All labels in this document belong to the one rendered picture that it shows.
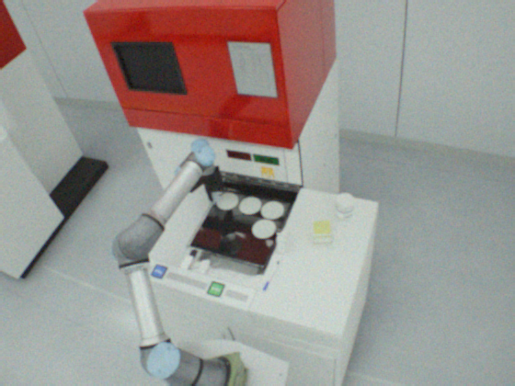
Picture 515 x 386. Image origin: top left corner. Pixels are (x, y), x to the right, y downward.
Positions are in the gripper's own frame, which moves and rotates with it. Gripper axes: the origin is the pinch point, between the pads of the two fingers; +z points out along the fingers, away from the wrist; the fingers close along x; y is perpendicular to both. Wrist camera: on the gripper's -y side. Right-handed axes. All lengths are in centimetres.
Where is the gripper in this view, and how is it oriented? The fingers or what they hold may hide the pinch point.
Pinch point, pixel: (212, 201)
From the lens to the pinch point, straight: 192.8
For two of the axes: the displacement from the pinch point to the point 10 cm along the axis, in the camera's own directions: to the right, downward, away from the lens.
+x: -1.4, -7.1, 6.9
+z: 1.4, 6.7, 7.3
